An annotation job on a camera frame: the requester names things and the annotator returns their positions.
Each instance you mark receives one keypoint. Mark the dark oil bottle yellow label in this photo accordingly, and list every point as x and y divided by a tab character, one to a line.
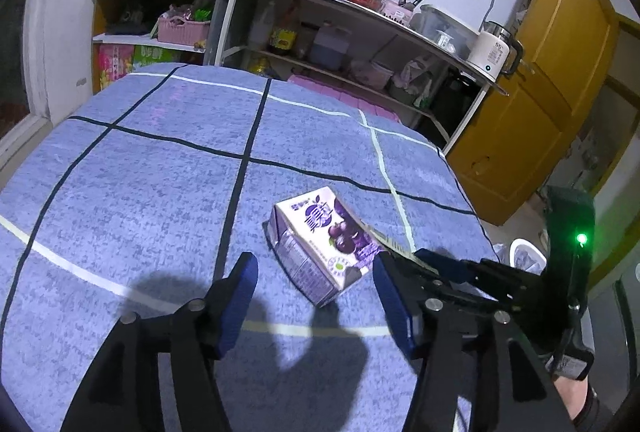
282	35

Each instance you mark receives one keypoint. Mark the purple milk carton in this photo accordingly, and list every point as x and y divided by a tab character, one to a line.
320	237

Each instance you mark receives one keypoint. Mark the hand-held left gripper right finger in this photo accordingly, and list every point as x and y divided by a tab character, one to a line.
392	302

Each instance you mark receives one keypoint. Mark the black bucket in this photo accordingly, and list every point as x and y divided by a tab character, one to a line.
450	102

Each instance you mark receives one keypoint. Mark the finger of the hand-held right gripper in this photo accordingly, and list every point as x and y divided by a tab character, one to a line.
450	264
460	294

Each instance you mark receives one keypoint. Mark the pink knife holder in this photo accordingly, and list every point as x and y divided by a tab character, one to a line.
397	15

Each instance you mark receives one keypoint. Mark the pink printed box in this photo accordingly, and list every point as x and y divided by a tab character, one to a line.
115	67

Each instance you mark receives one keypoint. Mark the green printed box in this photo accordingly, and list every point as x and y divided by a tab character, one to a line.
155	57

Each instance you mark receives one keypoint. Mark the white plastic bottle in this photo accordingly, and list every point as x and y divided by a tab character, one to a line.
260	27

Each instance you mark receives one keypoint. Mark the yellow wooden door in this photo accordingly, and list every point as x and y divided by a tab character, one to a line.
540	102

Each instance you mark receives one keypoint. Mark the pink plastic basket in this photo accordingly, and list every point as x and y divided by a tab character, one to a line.
182	30

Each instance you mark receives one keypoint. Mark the person's right forearm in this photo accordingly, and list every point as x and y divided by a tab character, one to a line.
575	402

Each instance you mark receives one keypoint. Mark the purple plastic jug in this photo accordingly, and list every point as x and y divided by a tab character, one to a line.
330	47

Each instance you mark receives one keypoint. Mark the clear plastic container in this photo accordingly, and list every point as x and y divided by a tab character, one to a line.
442	27

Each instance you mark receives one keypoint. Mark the blue checked blanket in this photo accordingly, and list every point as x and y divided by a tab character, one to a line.
150	172

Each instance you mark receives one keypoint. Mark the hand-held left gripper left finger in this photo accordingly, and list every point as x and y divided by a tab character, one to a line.
240	302

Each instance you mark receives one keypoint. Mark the white electric kettle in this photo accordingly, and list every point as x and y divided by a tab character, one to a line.
490	55

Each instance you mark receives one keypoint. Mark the white bin with liner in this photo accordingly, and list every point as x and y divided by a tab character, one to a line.
520	249

